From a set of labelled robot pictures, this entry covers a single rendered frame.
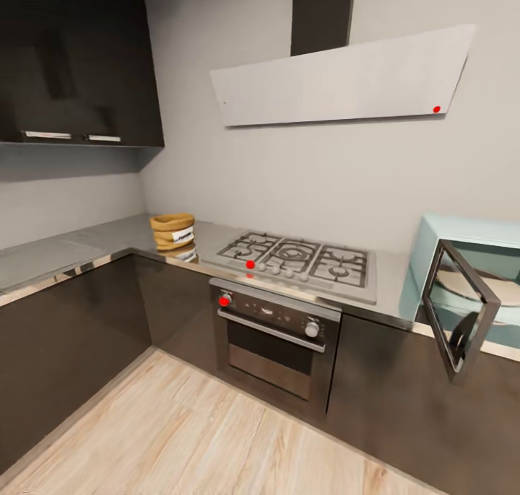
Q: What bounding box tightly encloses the popcorn bag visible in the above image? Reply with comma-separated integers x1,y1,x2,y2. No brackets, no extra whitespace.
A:
149,213,196,250

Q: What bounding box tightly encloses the microwave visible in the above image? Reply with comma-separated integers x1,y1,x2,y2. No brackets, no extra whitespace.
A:
409,213,520,388

